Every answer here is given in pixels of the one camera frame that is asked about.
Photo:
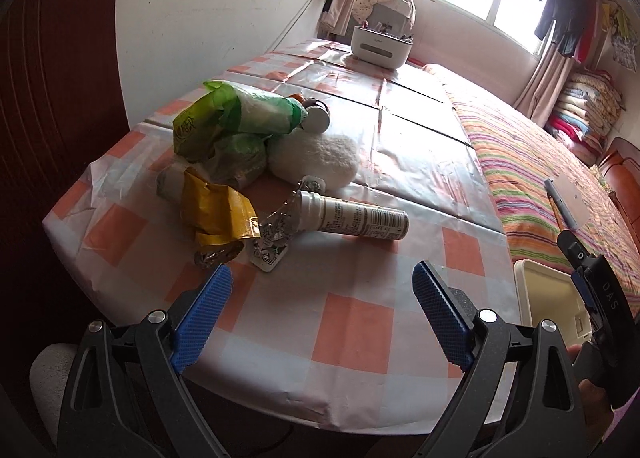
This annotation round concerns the stack of folded blankets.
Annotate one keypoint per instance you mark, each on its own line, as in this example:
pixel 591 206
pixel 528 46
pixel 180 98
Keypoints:
pixel 585 112

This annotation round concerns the person's right hand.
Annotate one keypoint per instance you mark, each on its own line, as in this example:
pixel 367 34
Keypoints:
pixel 595 410

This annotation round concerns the white knitted hat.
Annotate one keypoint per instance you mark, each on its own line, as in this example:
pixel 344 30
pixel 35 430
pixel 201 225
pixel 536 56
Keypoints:
pixel 315 157

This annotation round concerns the striped bed sheet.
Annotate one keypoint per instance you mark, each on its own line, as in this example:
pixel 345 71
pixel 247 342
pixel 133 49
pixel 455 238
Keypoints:
pixel 520 172

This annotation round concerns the green plastic bag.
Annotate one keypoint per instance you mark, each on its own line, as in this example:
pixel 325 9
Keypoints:
pixel 260 110

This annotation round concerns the white spray bottle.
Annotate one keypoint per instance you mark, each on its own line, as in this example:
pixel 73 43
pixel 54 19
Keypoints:
pixel 355 220

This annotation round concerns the beige curtain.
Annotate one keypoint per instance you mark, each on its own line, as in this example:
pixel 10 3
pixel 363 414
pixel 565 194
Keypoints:
pixel 545 82

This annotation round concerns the printed white cloth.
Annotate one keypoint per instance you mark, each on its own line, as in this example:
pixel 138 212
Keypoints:
pixel 626 50

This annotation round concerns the yellow snack wrapper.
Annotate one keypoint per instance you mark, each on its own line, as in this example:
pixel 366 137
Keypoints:
pixel 215 210

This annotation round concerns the yellow-green snack bag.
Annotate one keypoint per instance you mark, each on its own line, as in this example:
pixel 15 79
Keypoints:
pixel 192 130

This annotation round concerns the orange checkered tablecloth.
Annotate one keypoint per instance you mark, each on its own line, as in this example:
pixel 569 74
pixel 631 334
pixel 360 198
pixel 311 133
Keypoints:
pixel 350 333

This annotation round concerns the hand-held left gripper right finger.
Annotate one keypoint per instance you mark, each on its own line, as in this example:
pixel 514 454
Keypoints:
pixel 442 318

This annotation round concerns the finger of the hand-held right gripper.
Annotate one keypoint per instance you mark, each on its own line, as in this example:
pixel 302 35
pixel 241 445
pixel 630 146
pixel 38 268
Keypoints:
pixel 582 290

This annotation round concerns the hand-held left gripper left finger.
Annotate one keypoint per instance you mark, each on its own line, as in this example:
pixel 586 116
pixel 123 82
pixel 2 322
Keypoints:
pixel 205 318

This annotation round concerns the dark pen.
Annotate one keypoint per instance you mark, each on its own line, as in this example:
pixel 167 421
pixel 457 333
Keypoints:
pixel 557 200

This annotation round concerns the small brown foil wrapper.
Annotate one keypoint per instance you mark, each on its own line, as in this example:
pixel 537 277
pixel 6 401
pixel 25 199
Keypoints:
pixel 217 254

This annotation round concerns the white paper roll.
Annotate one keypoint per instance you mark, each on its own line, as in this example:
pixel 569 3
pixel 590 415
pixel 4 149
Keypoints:
pixel 169 182

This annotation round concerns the wooden headboard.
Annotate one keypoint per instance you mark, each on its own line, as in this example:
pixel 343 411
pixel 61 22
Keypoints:
pixel 622 177

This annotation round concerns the white plastic bin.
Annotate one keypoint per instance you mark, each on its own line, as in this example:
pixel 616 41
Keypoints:
pixel 545 295

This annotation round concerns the white desk organizer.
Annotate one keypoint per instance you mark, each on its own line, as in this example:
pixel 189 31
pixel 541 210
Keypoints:
pixel 380 51

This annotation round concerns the white notebook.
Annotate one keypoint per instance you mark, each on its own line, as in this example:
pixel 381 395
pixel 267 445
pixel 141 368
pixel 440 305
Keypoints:
pixel 574 198

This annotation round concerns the round metal tin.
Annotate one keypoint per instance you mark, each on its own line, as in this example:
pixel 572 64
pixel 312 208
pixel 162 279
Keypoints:
pixel 316 118

